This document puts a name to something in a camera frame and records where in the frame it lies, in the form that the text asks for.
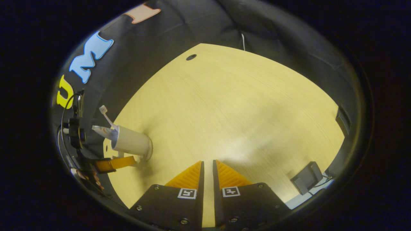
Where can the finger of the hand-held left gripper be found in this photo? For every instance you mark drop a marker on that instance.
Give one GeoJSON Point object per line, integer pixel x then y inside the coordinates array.
{"type": "Point", "coordinates": [118, 163]}

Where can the black backdrop cloth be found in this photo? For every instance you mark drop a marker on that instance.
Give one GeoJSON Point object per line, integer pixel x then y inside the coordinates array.
{"type": "Point", "coordinates": [192, 25]}

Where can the white cup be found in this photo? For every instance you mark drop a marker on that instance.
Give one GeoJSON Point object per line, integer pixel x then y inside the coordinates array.
{"type": "Point", "coordinates": [131, 141]}

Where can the white toothbrush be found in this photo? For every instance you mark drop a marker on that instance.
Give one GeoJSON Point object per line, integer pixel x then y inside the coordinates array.
{"type": "Point", "coordinates": [106, 117]}

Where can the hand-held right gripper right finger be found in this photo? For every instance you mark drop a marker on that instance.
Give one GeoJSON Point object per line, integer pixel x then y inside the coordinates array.
{"type": "Point", "coordinates": [237, 208]}

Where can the light wooden desktop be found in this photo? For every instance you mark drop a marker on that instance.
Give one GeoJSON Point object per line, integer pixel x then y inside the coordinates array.
{"type": "Point", "coordinates": [240, 112]}

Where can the black box device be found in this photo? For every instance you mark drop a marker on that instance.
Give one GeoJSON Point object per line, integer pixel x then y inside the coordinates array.
{"type": "Point", "coordinates": [306, 178]}

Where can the white toothpaste tube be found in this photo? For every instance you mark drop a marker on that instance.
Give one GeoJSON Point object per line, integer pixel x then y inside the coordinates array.
{"type": "Point", "coordinates": [102, 131]}

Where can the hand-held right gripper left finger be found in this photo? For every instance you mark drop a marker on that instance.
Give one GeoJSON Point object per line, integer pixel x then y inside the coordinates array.
{"type": "Point", "coordinates": [179, 208]}

